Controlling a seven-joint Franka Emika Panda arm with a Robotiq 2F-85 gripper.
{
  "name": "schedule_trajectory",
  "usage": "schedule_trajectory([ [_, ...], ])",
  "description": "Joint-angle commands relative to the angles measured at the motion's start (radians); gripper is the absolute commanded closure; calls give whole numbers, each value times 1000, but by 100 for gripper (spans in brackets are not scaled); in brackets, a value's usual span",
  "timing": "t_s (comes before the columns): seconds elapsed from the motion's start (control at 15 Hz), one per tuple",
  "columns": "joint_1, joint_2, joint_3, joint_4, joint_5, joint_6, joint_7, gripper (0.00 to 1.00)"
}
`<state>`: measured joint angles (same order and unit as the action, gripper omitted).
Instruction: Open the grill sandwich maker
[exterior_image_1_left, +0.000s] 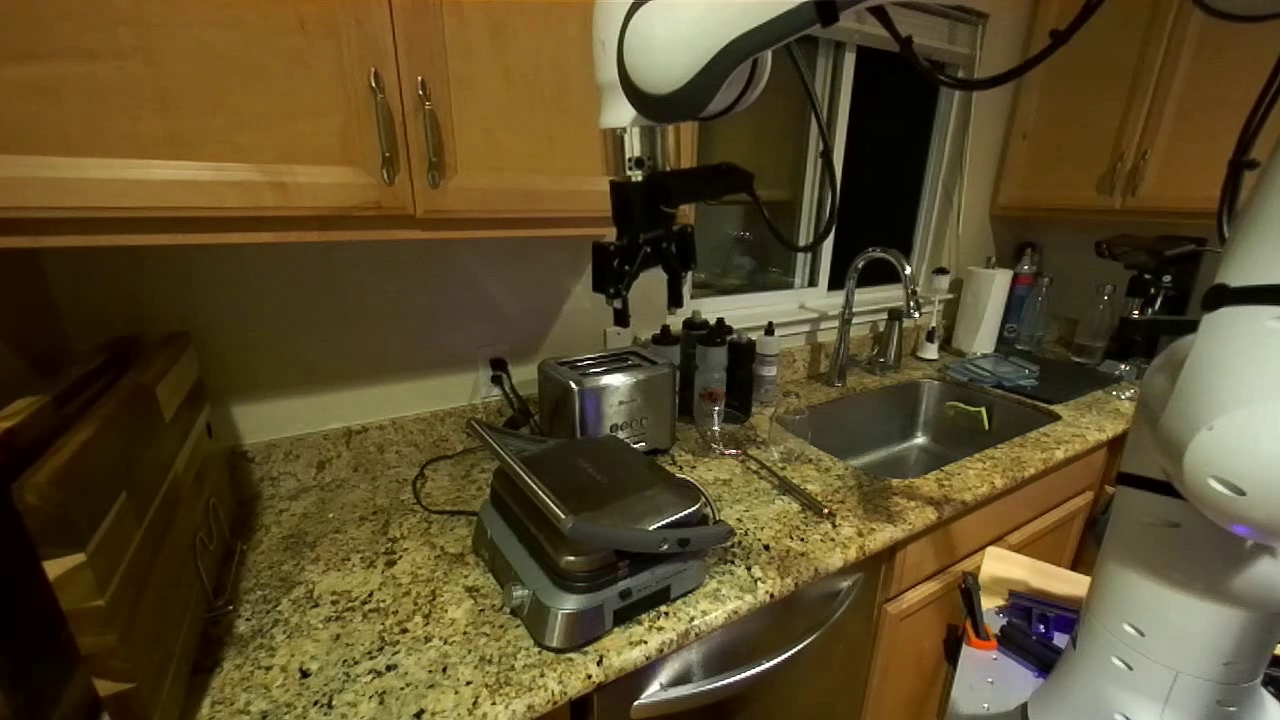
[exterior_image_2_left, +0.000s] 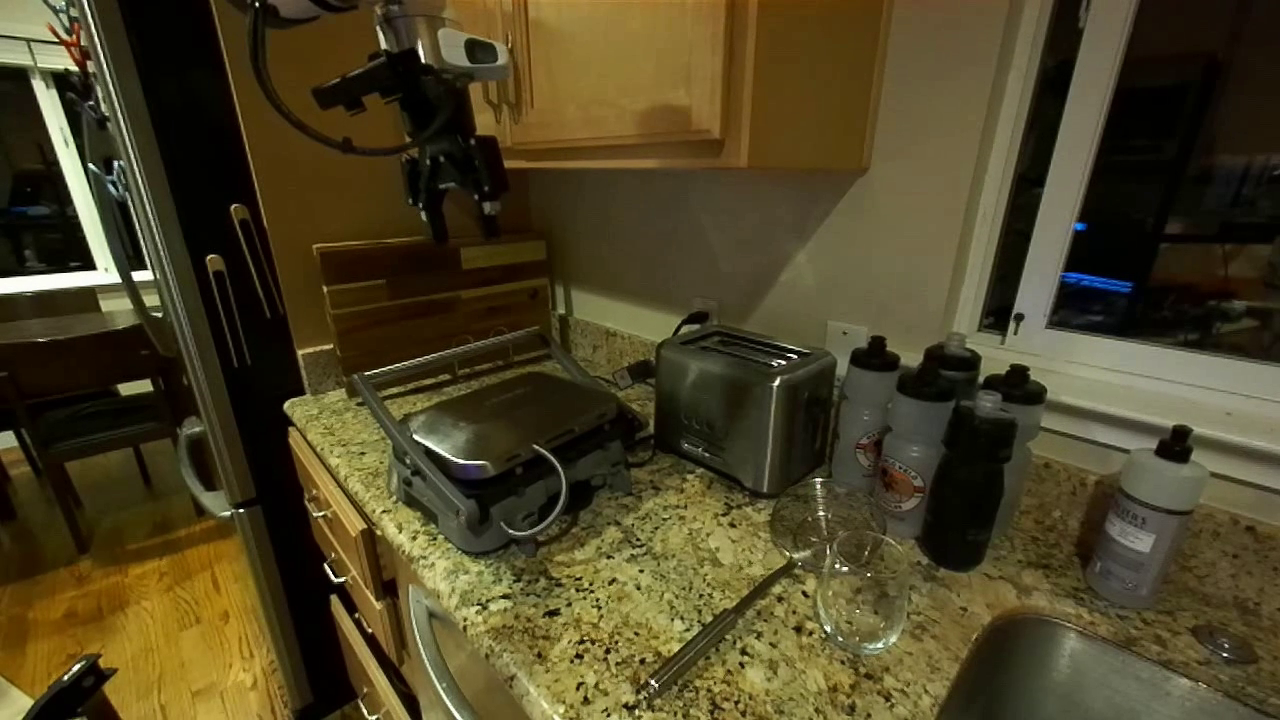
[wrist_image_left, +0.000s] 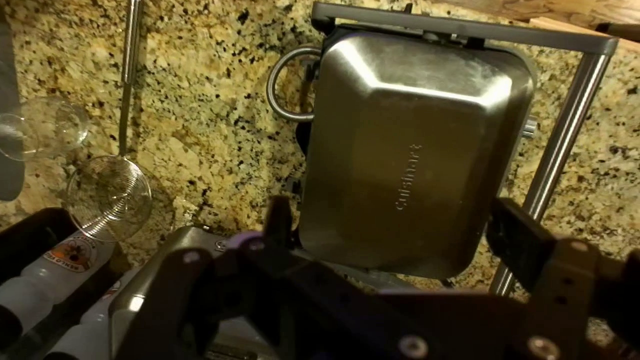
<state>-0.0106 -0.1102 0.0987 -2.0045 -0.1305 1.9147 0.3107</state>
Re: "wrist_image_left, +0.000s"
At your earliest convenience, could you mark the stainless steel grill sandwich maker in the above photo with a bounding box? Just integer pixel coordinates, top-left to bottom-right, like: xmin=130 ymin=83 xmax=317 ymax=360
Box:
xmin=265 ymin=1 xmax=621 ymax=297

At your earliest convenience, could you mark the sandwich maker steel lid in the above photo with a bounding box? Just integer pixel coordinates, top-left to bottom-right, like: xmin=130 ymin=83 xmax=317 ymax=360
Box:
xmin=297 ymin=29 xmax=539 ymax=281

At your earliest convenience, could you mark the wooden cutting board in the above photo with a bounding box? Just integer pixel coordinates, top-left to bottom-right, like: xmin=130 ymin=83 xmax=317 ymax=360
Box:
xmin=529 ymin=16 xmax=640 ymax=53

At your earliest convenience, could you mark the dark grey object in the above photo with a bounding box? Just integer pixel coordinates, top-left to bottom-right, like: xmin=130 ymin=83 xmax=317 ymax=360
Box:
xmin=0 ymin=15 xmax=26 ymax=202

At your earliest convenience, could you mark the clear drinking glass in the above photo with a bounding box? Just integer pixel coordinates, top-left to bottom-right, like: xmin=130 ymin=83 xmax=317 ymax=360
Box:
xmin=0 ymin=96 xmax=91 ymax=162

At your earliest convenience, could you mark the white plastic bottle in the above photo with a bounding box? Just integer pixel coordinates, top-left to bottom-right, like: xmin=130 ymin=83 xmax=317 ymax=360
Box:
xmin=0 ymin=231 xmax=118 ymax=335
xmin=44 ymin=280 xmax=145 ymax=360

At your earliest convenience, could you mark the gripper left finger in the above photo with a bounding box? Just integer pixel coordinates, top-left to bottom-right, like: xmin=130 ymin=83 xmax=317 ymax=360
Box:
xmin=112 ymin=195 xmax=432 ymax=360

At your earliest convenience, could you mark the black bottle tray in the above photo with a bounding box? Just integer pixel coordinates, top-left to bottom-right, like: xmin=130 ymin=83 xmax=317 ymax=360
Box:
xmin=0 ymin=207 xmax=123 ymax=360

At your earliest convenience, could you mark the metal mesh skimmer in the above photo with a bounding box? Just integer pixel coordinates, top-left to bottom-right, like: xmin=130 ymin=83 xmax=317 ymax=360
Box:
xmin=65 ymin=0 xmax=153 ymax=244

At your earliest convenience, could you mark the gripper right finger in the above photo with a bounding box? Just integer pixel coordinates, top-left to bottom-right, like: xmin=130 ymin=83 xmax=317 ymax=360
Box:
xmin=486 ymin=196 xmax=640 ymax=360

